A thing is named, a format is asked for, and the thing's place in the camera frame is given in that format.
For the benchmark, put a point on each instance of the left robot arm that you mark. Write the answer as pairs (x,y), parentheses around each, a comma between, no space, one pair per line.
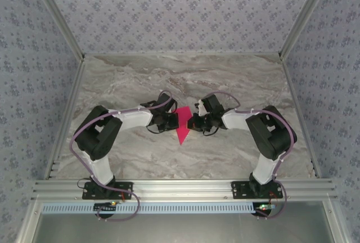
(98,136)

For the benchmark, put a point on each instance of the small black circuit board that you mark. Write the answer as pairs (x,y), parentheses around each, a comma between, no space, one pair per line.
(264,208)
(105,207)

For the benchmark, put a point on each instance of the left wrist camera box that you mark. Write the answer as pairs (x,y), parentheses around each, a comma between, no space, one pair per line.
(166,103)

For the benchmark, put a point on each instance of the aluminium frame post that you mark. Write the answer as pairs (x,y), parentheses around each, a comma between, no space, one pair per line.
(305,15)
(59,18)

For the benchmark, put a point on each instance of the grey metal panel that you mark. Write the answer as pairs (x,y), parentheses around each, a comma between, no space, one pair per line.
(182,230)

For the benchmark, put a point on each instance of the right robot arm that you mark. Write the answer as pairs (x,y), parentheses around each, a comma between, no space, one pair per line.
(270,133)

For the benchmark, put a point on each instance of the pink square paper sheet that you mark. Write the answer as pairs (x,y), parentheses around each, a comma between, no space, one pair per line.
(182,130)

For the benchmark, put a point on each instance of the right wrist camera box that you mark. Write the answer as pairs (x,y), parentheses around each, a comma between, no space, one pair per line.
(212,103)

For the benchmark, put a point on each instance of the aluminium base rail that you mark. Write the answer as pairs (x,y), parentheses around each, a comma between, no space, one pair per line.
(182,188)

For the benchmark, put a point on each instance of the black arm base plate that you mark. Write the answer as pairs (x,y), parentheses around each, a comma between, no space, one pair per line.
(123,189)
(239,191)

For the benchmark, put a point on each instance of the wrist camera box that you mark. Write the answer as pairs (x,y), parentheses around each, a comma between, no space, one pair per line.
(212,103)
(166,103)

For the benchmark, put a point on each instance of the aluminium side rail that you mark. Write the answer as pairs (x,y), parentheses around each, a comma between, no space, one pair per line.
(66,119)
(301,119)

